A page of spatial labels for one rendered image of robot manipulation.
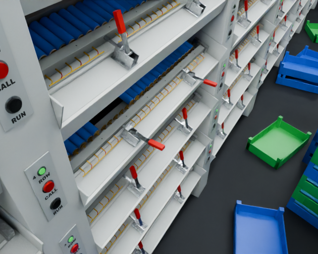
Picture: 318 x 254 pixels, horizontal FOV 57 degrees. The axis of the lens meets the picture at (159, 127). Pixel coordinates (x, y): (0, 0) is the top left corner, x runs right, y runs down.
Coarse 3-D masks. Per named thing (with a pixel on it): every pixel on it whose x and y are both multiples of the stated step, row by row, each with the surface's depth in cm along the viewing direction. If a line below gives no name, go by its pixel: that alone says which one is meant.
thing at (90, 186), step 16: (208, 48) 90; (224, 48) 87; (208, 64) 88; (160, 96) 74; (176, 96) 76; (112, 112) 66; (160, 112) 71; (144, 128) 67; (160, 128) 73; (112, 144) 62; (128, 144) 63; (144, 144) 68; (96, 160) 58; (112, 160) 60; (128, 160) 62; (80, 176) 55; (96, 176) 57; (112, 176) 58; (80, 192) 49; (96, 192) 55
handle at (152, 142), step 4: (136, 136) 62; (140, 136) 62; (144, 140) 61; (148, 140) 61; (152, 140) 61; (148, 144) 61; (152, 144) 60; (156, 144) 60; (160, 144) 60; (156, 148) 60; (160, 148) 60; (164, 148) 60
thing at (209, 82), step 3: (192, 75) 79; (195, 78) 78; (198, 78) 78; (201, 81) 78; (204, 81) 77; (207, 81) 77; (210, 81) 77; (207, 84) 77; (210, 84) 77; (213, 84) 76; (216, 84) 76
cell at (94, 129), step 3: (87, 123) 60; (90, 123) 60; (84, 126) 60; (87, 126) 60; (90, 126) 60; (93, 126) 60; (87, 129) 60; (90, 129) 60; (93, 129) 60; (96, 129) 60; (90, 132) 60; (93, 132) 60; (93, 135) 61
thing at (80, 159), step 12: (192, 60) 84; (180, 72) 80; (156, 84) 73; (168, 84) 76; (144, 96) 69; (156, 96) 72; (132, 108) 66; (120, 120) 63; (132, 120) 65; (108, 132) 60; (96, 144) 58; (84, 156) 55; (96, 156) 58; (72, 168) 53
